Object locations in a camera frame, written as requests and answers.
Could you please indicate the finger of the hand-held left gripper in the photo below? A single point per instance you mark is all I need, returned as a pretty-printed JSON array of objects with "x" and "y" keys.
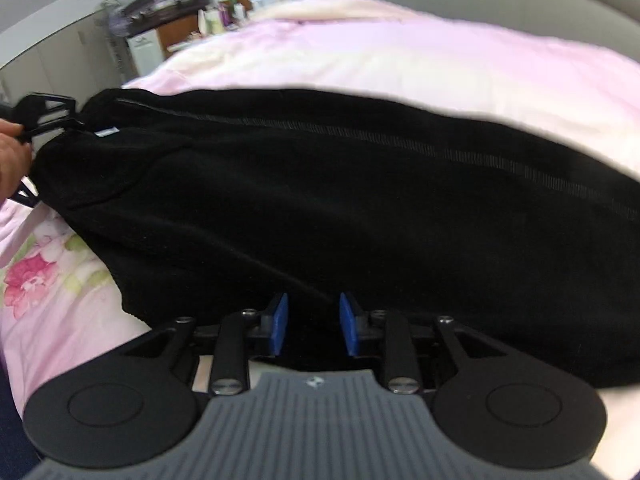
[
  {"x": 47, "y": 110},
  {"x": 27, "y": 194}
]

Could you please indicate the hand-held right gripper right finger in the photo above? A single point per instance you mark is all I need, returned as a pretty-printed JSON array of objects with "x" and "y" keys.
[{"x": 348, "y": 325}]

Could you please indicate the dark purple suitcase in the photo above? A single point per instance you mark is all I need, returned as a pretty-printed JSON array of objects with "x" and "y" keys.
[{"x": 165, "y": 0}]

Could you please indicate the person's left hand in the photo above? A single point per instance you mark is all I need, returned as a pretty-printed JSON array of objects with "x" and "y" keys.
[{"x": 12, "y": 160}]

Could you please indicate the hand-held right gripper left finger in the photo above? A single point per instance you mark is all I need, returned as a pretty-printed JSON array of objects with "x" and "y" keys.
[{"x": 279, "y": 324}]

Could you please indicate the white bottle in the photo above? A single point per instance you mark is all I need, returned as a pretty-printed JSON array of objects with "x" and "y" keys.
[{"x": 239, "y": 11}]

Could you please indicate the standing fan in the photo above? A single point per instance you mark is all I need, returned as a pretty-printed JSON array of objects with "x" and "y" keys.
[{"x": 114, "y": 25}]

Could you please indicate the white small cabinet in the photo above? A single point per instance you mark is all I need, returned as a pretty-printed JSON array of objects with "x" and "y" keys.
[{"x": 146, "y": 52}]

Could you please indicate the light grey closet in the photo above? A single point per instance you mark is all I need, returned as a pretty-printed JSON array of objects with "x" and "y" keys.
[{"x": 55, "y": 65}]

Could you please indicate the brown wooden desk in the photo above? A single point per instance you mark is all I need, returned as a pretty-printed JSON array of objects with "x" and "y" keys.
[{"x": 177, "y": 30}]

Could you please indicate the pink floral bedsheet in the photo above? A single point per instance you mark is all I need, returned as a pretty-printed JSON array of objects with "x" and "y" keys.
[{"x": 400, "y": 55}]

